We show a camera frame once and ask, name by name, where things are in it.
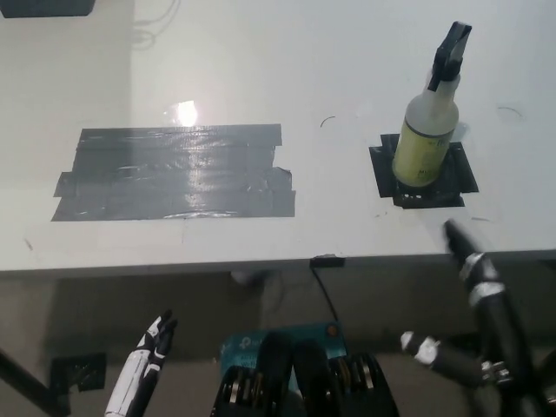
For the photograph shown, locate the thin black cable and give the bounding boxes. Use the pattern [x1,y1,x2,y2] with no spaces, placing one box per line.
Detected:
[312,264,339,323]

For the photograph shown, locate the spray bottle with yellow liquid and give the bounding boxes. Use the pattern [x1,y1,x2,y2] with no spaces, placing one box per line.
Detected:
[391,20,473,189]

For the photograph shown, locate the black tape square marker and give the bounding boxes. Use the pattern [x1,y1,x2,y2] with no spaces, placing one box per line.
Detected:
[368,133,480,210]

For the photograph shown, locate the black metal table leg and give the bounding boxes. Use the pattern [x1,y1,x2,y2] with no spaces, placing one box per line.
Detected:
[0,345,73,416]

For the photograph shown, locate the robot torso black and teal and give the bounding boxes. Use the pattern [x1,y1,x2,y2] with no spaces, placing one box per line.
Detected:
[210,320,400,417]

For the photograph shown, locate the large grey duct tape patch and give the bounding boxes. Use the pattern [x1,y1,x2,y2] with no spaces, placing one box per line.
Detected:
[50,123,297,222]

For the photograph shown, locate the dark flat box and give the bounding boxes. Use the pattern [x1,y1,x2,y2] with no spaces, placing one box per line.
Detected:
[0,0,98,19]

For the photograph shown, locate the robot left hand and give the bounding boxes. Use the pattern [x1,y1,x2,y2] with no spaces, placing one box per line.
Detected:
[103,308,179,417]

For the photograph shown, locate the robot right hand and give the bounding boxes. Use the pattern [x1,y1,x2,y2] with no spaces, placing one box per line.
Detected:
[400,219,556,417]

